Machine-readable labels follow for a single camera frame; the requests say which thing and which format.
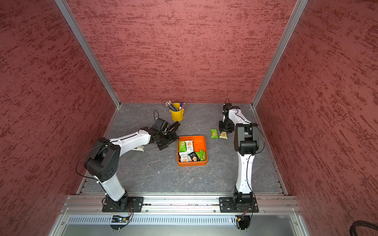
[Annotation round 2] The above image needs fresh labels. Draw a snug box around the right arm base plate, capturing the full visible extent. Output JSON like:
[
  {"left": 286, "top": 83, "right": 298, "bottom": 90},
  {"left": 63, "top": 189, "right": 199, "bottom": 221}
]
[{"left": 219, "top": 195, "right": 259, "bottom": 213}]

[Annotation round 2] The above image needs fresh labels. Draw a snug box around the white object under left arm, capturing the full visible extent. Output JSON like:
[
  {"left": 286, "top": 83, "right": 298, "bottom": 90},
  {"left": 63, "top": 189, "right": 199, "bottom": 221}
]
[{"left": 133, "top": 146, "right": 145, "bottom": 152}]

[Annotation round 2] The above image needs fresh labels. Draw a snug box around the white cookie packet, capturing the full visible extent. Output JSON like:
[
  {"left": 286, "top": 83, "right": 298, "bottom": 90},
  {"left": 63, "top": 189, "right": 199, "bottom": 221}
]
[{"left": 179, "top": 151, "right": 189, "bottom": 162}]

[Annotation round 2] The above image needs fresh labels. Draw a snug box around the black cable loop corner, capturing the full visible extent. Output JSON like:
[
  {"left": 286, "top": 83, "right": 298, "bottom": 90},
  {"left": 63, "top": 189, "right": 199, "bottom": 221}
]
[{"left": 349, "top": 220, "right": 378, "bottom": 236}]

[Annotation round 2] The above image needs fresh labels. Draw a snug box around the aluminium front rail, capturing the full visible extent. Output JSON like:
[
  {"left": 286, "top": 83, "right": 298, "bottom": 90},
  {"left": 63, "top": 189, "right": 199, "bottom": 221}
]
[{"left": 60, "top": 193, "right": 302, "bottom": 215}]

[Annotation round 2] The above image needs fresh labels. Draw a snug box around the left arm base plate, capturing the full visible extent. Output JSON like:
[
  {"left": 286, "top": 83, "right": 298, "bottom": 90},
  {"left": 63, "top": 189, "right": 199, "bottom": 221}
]
[{"left": 101, "top": 196, "right": 144, "bottom": 213}]

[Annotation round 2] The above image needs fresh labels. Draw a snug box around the green cookie packet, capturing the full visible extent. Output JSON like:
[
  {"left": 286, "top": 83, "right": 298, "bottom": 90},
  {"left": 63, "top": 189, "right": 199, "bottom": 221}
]
[
  {"left": 211, "top": 129, "right": 219, "bottom": 139},
  {"left": 178, "top": 141, "right": 187, "bottom": 152}
]

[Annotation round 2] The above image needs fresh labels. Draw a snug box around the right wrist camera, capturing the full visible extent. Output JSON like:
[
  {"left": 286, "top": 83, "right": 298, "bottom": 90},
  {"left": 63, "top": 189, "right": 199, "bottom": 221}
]
[{"left": 223, "top": 103, "right": 240, "bottom": 116}]

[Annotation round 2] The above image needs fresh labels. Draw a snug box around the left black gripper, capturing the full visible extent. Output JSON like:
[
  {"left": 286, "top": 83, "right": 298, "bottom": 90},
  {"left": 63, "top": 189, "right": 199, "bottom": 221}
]
[{"left": 157, "top": 131, "right": 180, "bottom": 150}]

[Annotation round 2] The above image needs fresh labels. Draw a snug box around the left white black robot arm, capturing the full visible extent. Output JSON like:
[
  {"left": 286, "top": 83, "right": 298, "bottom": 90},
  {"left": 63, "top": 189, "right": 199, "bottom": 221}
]
[{"left": 84, "top": 128, "right": 178, "bottom": 202}]

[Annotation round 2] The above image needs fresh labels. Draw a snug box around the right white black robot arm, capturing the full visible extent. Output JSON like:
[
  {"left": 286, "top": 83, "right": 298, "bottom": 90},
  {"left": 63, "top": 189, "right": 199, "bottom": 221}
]
[{"left": 219, "top": 103, "right": 259, "bottom": 205}]

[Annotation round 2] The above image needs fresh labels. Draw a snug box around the black cookie packet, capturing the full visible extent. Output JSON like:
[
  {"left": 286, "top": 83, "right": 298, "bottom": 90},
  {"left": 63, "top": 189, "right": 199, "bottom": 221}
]
[{"left": 188, "top": 152, "right": 201, "bottom": 162}]

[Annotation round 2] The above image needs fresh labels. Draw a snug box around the green cookie packet in box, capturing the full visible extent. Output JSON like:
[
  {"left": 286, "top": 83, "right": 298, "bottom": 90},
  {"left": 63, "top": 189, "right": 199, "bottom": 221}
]
[{"left": 178, "top": 141, "right": 187, "bottom": 152}]

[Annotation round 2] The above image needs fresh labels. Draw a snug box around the orange storage box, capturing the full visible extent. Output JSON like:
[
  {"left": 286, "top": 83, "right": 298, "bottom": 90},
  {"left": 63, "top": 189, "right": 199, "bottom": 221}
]
[{"left": 177, "top": 135, "right": 208, "bottom": 167}]

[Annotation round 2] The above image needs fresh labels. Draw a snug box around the yellow pencil cup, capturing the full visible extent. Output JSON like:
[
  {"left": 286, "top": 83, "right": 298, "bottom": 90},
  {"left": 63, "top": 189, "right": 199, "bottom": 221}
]
[{"left": 170, "top": 103, "right": 184, "bottom": 122}]

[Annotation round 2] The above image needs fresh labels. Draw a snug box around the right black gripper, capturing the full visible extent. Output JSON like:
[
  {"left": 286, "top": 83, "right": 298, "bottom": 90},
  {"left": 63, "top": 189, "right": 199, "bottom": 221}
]
[{"left": 220, "top": 117, "right": 235, "bottom": 134}]

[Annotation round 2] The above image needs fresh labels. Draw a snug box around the coloured pencils bunch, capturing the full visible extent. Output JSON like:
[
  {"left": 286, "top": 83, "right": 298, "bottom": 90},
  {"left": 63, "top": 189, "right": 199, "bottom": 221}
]
[{"left": 165, "top": 101, "right": 186, "bottom": 112}]

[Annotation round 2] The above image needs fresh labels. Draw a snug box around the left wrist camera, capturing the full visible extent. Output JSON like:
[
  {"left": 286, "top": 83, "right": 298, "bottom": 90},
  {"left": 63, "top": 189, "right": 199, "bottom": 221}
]
[{"left": 152, "top": 118, "right": 170, "bottom": 133}]

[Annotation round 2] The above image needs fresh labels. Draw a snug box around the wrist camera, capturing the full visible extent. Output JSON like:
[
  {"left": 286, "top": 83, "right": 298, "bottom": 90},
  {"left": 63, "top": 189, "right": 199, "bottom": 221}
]
[
  {"left": 223, "top": 103, "right": 240, "bottom": 116},
  {"left": 152, "top": 118, "right": 170, "bottom": 133}
]

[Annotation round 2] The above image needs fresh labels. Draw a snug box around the cream cookie packet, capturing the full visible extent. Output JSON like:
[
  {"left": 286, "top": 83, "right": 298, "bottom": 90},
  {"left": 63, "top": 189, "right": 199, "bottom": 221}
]
[{"left": 219, "top": 131, "right": 228, "bottom": 139}]

